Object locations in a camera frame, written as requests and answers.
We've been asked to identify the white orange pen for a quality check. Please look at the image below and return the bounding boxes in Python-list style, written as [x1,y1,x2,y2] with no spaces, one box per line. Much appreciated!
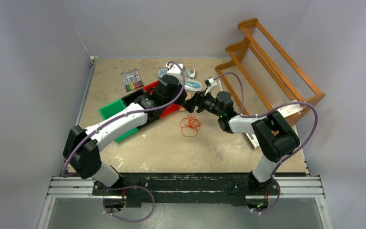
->
[218,79,224,91]

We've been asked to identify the black plastic bin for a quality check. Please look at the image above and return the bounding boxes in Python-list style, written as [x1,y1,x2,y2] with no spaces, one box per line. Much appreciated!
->
[121,89,145,108]

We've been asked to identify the small round tin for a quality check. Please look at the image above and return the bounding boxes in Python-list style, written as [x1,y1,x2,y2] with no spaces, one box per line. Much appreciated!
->
[158,68,168,79]

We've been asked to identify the orange cable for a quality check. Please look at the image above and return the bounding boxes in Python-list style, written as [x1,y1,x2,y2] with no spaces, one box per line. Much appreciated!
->
[179,114,203,138]

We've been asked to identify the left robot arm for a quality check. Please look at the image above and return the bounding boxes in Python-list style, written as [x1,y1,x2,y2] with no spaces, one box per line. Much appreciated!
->
[61,75,186,195]

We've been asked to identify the red plastic bin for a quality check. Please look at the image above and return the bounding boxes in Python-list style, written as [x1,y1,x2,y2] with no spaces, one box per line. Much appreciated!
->
[143,80,180,122]

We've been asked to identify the white rectangular block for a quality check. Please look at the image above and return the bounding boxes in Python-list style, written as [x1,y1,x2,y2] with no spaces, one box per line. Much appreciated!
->
[244,133,259,149]

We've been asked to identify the white small box on rack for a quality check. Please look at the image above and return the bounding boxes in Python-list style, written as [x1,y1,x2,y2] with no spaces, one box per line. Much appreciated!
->
[277,100,303,118]

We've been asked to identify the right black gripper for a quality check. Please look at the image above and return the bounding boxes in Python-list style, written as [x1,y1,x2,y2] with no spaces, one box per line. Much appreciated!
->
[181,88,223,117]

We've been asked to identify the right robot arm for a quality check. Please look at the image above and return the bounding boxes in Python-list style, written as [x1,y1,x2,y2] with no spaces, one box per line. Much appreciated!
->
[183,91,300,194]

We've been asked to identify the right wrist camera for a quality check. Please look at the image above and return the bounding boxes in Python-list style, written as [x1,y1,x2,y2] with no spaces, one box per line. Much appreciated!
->
[204,77,218,95]

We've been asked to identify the marker pen pack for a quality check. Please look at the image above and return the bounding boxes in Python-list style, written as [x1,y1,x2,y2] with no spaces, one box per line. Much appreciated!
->
[121,68,144,92]

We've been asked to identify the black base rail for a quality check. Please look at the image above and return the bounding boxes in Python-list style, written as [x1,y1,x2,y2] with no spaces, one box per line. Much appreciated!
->
[92,172,281,210]

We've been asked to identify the green plastic bin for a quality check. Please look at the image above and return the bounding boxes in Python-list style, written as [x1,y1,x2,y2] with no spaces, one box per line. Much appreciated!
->
[99,99,138,142]

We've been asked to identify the blue correction tape package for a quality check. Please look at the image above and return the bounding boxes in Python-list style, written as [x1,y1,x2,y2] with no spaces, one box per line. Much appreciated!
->
[184,78,203,92]

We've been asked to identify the wooden rack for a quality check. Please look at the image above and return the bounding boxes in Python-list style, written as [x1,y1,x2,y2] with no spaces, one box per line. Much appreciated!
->
[215,18,325,115]

